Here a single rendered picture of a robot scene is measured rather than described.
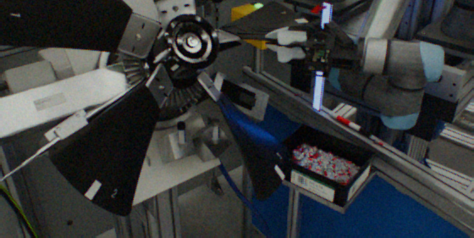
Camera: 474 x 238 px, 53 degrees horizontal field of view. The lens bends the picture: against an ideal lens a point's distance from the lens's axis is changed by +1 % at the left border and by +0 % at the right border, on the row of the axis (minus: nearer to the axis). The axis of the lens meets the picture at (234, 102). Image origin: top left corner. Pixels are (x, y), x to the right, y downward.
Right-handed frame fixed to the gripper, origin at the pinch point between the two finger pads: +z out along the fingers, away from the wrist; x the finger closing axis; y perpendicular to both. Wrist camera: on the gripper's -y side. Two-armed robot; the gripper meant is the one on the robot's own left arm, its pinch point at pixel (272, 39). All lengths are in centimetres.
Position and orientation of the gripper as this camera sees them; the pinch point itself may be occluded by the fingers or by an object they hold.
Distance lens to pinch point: 106.7
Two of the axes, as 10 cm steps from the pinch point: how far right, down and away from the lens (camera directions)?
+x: 0.4, 7.9, 6.1
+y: -2.8, 6.0, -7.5
